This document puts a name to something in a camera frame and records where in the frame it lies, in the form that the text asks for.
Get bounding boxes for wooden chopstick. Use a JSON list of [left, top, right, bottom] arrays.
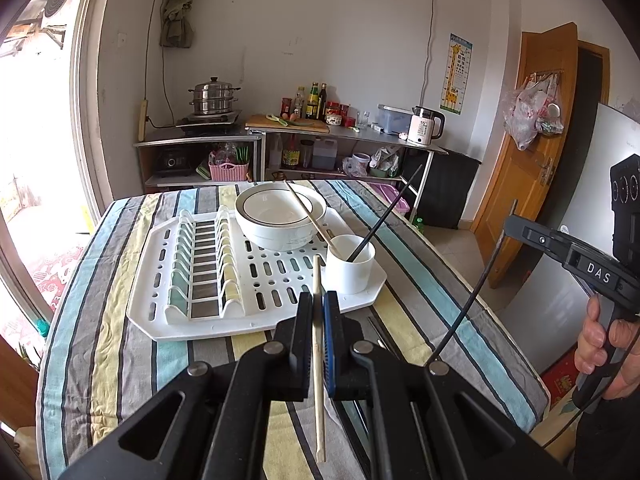
[[283, 180, 342, 257], [311, 255, 326, 464]]

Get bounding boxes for black chopstick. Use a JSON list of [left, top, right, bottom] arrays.
[[424, 199, 519, 366], [346, 165, 423, 263]]

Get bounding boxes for metal kitchen shelf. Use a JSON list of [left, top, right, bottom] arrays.
[[134, 122, 447, 219]]

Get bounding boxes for person right hand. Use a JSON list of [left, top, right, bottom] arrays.
[[572, 294, 640, 401]]

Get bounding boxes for white utensil holder cup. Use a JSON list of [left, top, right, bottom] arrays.
[[322, 234, 375, 295]]

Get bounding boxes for white dish drying rack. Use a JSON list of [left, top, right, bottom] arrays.
[[127, 207, 386, 341]]

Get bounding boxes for wooden door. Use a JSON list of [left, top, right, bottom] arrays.
[[471, 22, 611, 261]]

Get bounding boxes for white ceramic bowl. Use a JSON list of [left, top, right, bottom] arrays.
[[234, 181, 328, 252]]

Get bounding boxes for green bottle on floor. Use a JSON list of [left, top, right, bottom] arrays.
[[413, 218, 425, 233]]

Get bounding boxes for pink lidded storage box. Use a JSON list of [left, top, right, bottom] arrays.
[[370, 182, 410, 214]]

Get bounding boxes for plastic bags on door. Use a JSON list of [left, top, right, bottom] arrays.
[[503, 72, 564, 152]]

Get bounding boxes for pink plastic basket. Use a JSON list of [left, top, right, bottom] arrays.
[[209, 162, 248, 182]]

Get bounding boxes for striped tablecloth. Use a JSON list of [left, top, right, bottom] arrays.
[[36, 181, 549, 479]]

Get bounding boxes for wooden cutting board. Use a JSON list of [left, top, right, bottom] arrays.
[[245, 114, 330, 134]]

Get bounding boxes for induction cooktop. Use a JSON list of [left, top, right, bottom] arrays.
[[177, 110, 240, 136]]

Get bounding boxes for dark sauce bottle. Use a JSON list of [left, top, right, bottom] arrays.
[[317, 82, 328, 122]]

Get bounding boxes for green label sauce bottle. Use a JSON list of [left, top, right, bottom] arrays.
[[305, 81, 319, 119]]

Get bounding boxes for white electric kettle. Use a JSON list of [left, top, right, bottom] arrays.
[[408, 106, 446, 146]]

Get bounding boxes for clear plastic container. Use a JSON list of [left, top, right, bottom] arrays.
[[376, 104, 412, 136]]

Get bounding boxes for stainless steel steamer pot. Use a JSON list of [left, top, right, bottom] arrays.
[[189, 77, 241, 116]]

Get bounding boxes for white power strip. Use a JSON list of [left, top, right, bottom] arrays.
[[137, 99, 149, 142]]

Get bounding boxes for giraffe height chart poster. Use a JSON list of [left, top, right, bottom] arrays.
[[440, 34, 473, 115]]

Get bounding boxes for hanging green cloth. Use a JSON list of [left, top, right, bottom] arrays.
[[160, 0, 194, 49]]

